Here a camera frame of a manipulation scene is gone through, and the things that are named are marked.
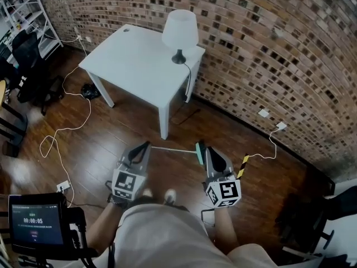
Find short white cable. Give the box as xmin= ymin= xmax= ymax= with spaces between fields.
xmin=247 ymin=129 xmax=278 ymax=160

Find teal broom with white handle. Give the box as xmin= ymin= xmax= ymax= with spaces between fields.
xmin=150 ymin=140 xmax=208 ymax=166

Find black lamp cable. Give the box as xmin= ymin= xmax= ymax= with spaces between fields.
xmin=170 ymin=61 xmax=201 ymax=125

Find black monitor screen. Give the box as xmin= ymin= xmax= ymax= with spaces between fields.
xmin=8 ymin=193 xmax=72 ymax=259

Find long white cable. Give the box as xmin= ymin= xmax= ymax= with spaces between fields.
xmin=39 ymin=36 xmax=93 ymax=208

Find black plastic bag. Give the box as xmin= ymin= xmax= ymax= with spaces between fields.
xmin=80 ymin=82 xmax=102 ymax=99

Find white square table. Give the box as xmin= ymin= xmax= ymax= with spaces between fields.
xmin=78 ymin=23 xmax=206 ymax=140

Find white lamp with black base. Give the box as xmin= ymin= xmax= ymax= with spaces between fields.
xmin=161 ymin=9 xmax=200 ymax=65

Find person's left forearm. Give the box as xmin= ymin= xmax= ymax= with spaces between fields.
xmin=85 ymin=201 xmax=127 ymax=252

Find black stool frame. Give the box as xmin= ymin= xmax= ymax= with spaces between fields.
xmin=0 ymin=101 xmax=29 ymax=158

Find wooden floor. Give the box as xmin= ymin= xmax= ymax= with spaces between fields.
xmin=0 ymin=47 xmax=337 ymax=268

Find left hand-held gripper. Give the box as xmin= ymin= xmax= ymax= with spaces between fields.
xmin=111 ymin=141 xmax=152 ymax=204

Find white power strip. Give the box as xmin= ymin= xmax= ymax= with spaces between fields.
xmin=56 ymin=180 xmax=71 ymax=193

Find person's right shoe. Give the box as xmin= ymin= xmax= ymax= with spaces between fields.
xmin=163 ymin=189 xmax=177 ymax=207

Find yellow black striped strip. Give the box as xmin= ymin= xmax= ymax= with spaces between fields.
xmin=237 ymin=153 xmax=249 ymax=179

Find black office chair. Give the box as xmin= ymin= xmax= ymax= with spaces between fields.
xmin=11 ymin=31 xmax=65 ymax=116

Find person's right forearm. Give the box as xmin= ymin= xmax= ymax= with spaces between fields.
xmin=213 ymin=205 xmax=241 ymax=251

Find person's beige shorts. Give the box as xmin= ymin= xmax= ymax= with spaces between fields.
xmin=91 ymin=203 xmax=282 ymax=268

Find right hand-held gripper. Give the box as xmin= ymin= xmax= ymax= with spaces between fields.
xmin=204 ymin=146 xmax=242 ymax=209

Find white metal shelf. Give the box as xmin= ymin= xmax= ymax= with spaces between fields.
xmin=0 ymin=0 xmax=64 ymax=61

